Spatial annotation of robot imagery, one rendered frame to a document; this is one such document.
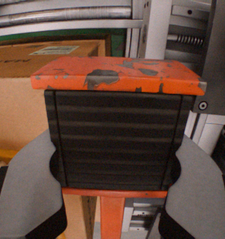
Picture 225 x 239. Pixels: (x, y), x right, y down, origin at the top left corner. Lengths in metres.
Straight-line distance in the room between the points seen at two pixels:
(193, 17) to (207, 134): 0.27
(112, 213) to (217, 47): 0.26
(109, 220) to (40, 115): 0.18
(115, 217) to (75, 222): 0.30
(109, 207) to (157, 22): 0.27
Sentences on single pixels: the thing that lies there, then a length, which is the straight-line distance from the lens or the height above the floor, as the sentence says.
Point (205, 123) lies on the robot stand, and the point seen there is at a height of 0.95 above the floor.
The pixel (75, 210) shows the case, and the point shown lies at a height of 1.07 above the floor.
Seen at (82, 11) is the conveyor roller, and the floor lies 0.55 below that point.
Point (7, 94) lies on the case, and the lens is 0.30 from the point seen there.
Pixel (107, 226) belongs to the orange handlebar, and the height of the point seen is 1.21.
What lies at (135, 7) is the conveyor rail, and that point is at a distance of 0.72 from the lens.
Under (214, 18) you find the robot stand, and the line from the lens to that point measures 0.31.
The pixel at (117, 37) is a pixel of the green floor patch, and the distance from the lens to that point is 1.31.
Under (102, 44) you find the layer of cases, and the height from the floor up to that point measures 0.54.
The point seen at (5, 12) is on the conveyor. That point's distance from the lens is 0.97.
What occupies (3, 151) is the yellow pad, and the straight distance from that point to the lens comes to 0.35.
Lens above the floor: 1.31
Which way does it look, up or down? 62 degrees down
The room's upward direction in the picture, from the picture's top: 175 degrees counter-clockwise
